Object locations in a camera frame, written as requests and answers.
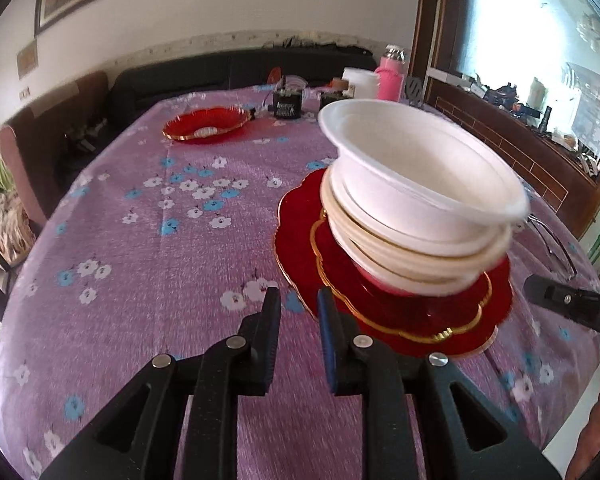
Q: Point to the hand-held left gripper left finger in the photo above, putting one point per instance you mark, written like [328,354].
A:
[271,320]

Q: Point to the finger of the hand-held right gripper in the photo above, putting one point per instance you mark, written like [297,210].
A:
[565,300]

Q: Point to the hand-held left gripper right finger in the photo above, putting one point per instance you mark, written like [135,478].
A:
[327,332]

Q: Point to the large red gold-rimmed plate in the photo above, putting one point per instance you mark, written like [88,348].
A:
[295,245]

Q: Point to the cream bowl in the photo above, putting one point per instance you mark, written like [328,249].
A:
[485,259]
[460,274]

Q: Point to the eyeglasses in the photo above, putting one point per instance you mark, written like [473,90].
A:
[550,245]

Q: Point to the brown chair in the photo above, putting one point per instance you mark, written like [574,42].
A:
[592,430]

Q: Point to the purple floral tablecloth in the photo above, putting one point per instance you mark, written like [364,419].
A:
[145,260]

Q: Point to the wooden cabinet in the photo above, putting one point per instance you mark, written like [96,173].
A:
[510,130]

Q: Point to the black power adapter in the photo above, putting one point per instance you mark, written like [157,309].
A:
[250,113]

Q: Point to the red plate with white sticker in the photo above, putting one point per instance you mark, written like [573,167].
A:
[205,121]

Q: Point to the black cylindrical container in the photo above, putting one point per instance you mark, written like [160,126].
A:
[334,100]
[286,105]

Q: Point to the red plastic bag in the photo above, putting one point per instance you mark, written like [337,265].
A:
[275,76]

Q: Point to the white paper towel roll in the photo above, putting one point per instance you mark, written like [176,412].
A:
[360,82]

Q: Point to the black sofa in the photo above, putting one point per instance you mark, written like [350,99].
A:
[180,80]

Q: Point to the pink water bottle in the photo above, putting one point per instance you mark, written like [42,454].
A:
[390,77]

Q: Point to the striped cushion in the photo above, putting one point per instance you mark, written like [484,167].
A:
[2,225]

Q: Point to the brown armchair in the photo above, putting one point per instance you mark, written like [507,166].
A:
[45,145]

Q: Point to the small wall plaque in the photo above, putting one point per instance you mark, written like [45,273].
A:
[27,60]

